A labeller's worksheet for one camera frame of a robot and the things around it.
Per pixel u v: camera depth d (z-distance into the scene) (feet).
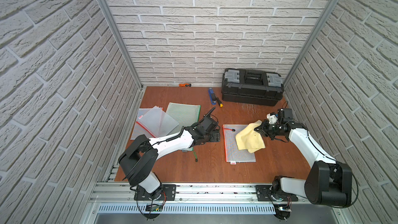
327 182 1.35
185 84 3.99
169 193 2.43
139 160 1.47
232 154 2.84
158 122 3.21
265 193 2.46
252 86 3.20
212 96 3.62
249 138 2.78
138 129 3.15
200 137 2.07
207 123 2.17
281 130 2.08
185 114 3.27
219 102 3.59
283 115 2.24
